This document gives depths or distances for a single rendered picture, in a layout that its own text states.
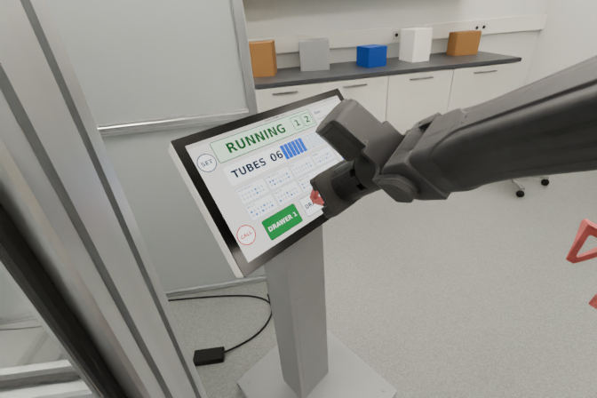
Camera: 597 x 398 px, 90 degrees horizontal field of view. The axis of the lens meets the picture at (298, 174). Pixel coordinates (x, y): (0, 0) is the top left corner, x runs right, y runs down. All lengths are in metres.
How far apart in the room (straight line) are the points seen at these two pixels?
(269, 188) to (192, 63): 0.80
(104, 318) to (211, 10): 1.19
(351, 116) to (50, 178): 0.27
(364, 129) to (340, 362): 1.32
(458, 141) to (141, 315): 0.29
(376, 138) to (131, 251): 0.27
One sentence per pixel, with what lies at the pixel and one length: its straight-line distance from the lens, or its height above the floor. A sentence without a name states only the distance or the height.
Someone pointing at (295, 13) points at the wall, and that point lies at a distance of 3.33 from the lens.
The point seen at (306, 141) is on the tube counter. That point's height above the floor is 1.11.
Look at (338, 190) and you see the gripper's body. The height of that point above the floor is 1.17.
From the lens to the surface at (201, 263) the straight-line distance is 1.84.
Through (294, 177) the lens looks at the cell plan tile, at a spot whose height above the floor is 1.06.
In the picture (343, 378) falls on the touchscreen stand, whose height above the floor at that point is 0.04.
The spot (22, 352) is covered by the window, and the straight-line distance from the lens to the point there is 0.23.
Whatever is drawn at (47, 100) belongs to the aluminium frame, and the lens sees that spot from 0.23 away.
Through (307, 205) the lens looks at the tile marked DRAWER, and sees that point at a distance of 0.71.
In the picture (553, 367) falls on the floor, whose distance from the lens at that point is 1.87.
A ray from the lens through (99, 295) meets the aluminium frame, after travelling 0.25.
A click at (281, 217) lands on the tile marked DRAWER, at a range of 0.67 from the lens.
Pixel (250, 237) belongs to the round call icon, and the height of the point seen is 1.01.
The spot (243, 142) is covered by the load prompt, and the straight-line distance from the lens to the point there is 0.70.
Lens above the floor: 1.41
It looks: 28 degrees down
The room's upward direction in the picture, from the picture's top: 5 degrees counter-clockwise
